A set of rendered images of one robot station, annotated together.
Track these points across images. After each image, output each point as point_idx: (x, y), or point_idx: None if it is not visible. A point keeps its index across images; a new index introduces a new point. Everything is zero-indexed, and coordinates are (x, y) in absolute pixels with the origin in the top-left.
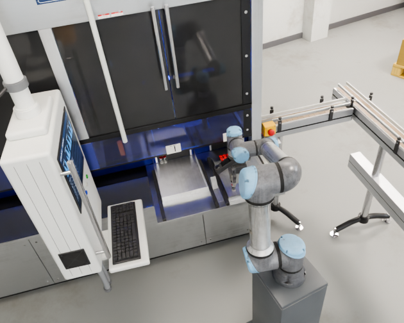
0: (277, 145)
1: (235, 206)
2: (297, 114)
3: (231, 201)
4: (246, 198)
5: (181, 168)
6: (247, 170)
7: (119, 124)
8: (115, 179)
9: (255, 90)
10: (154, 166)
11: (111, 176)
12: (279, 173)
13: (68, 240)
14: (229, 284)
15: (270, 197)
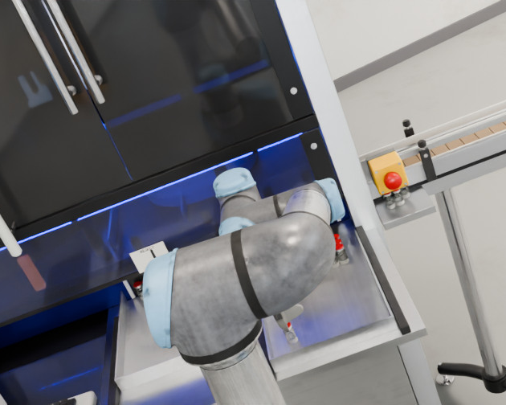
0: (333, 196)
1: (365, 388)
2: (471, 127)
3: (283, 370)
4: (166, 346)
5: None
6: (153, 263)
7: None
8: (42, 349)
9: (313, 77)
10: (127, 307)
11: (34, 344)
12: (235, 257)
13: None
14: None
15: (230, 333)
